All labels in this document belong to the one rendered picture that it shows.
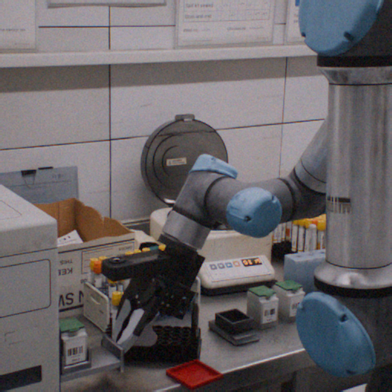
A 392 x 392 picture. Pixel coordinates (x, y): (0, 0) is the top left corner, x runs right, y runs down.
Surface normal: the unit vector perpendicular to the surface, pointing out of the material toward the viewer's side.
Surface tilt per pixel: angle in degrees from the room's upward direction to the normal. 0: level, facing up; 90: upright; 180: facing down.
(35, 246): 89
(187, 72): 90
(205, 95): 90
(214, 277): 25
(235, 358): 0
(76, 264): 92
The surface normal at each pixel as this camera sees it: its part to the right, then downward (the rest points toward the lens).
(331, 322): -0.80, 0.26
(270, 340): 0.03, -0.96
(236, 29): 0.55, 0.32
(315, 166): -0.60, 0.39
